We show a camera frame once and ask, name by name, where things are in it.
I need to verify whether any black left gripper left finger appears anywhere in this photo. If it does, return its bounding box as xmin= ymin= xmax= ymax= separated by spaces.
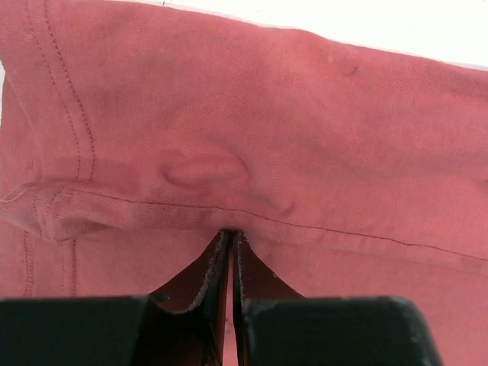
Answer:
xmin=1 ymin=232 xmax=229 ymax=365

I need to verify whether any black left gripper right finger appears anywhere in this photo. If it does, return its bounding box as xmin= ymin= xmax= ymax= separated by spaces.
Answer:
xmin=233 ymin=232 xmax=443 ymax=366

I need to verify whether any salmon pink t shirt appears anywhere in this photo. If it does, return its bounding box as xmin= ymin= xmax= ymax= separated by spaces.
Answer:
xmin=1 ymin=1 xmax=487 ymax=365

